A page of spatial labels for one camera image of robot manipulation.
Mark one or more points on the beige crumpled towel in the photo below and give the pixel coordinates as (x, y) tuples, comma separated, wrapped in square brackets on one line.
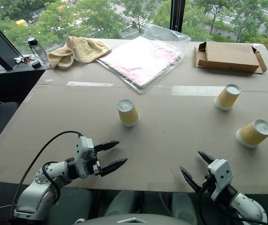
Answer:
[(77, 52)]

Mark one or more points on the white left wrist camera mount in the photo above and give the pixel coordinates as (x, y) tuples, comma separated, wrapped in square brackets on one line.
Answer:
[(84, 156)]

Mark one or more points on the clear plastic bag with sheets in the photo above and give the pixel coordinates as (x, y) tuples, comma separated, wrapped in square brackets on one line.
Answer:
[(143, 58)]

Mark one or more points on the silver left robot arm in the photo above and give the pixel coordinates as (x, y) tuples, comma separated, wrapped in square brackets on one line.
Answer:
[(34, 192)]

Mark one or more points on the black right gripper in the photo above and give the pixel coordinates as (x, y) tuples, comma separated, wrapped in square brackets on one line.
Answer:
[(208, 181)]

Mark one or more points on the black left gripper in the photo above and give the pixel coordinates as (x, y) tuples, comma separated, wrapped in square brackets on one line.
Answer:
[(96, 165)]

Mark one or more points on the flat brown cardboard box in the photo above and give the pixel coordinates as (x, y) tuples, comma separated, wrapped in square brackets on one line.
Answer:
[(230, 57)]

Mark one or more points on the silver robot torso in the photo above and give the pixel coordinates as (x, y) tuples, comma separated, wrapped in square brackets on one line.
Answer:
[(134, 219)]

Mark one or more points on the black side cabinet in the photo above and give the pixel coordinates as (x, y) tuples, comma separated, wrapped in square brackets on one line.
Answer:
[(7, 61)]

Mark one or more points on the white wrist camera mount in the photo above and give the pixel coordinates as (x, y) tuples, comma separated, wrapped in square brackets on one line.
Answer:
[(220, 176), (84, 156)]

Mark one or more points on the black round cap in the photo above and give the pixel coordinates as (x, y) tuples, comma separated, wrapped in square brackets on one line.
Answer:
[(36, 65)]

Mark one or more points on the small red and white items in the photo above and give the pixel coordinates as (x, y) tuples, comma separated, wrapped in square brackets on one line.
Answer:
[(24, 59)]

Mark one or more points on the clear water bottle black cap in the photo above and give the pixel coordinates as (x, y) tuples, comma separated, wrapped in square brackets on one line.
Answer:
[(38, 51)]

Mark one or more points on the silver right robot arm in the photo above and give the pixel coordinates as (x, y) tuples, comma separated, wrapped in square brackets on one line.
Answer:
[(246, 204)]

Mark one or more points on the yellow paper cup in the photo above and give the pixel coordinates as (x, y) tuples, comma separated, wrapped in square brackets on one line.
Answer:
[(227, 97), (253, 133), (128, 113)]

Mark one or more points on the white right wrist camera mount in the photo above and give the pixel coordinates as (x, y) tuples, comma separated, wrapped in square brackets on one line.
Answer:
[(220, 176)]

